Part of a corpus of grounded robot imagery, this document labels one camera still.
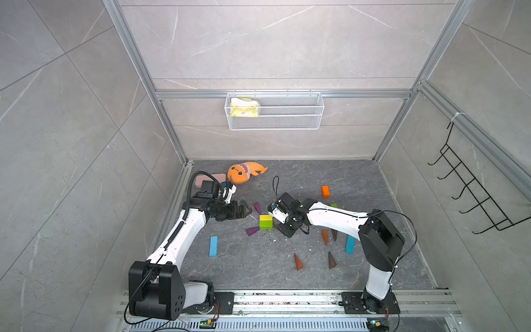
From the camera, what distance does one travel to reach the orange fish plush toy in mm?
1059

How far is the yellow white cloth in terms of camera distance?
874mm

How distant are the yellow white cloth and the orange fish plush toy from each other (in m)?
0.30
